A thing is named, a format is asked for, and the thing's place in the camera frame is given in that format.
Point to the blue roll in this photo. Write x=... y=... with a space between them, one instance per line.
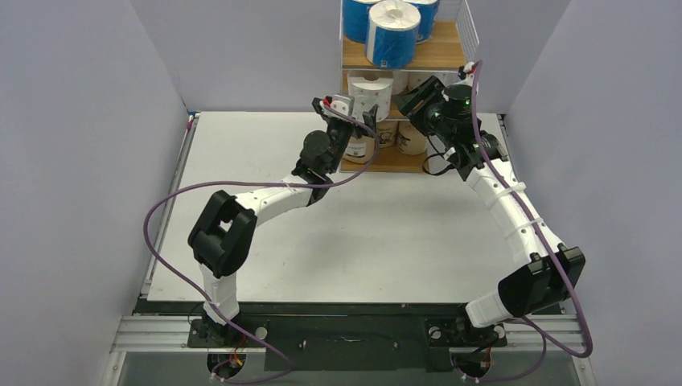
x=428 y=10
x=355 y=19
x=392 y=34

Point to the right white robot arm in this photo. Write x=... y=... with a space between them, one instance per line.
x=545 y=269

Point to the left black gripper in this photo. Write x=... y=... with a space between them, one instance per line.
x=367 y=117

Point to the white wire wooden shelf rack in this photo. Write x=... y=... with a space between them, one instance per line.
x=406 y=71

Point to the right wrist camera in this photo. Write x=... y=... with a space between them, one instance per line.
x=467 y=71

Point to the white floral roll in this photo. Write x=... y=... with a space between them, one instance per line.
x=415 y=79
x=370 y=88
x=400 y=82

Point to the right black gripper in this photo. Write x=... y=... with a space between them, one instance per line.
x=421 y=96

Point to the blue roll front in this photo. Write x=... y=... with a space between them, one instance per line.
x=355 y=19

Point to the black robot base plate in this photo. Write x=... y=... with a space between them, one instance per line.
x=350 y=336

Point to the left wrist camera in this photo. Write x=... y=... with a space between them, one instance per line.
x=339 y=103

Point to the brown roll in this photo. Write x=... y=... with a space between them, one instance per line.
x=359 y=150
x=409 y=140
x=387 y=131

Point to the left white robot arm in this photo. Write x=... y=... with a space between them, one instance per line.
x=222 y=235

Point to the blue roll back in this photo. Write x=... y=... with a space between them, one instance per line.
x=392 y=34

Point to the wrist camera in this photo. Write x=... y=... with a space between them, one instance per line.
x=467 y=71
x=339 y=103

